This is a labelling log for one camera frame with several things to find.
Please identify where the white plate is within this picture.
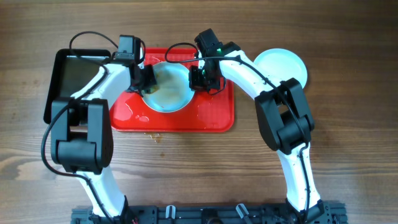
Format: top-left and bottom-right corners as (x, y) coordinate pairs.
(254, 49), (308, 88)
(143, 62), (195, 113)

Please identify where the green yellow sponge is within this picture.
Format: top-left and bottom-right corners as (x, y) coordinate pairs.
(144, 85), (159, 95)

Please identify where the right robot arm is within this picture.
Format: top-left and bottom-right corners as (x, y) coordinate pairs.
(190, 40), (322, 223)

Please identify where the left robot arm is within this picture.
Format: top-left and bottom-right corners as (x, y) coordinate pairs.
(43, 62), (156, 223)

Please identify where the red plastic tray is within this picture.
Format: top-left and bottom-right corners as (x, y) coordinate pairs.
(110, 47), (234, 133)

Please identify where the black rectangular basin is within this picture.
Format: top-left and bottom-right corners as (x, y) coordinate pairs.
(44, 49), (99, 124)

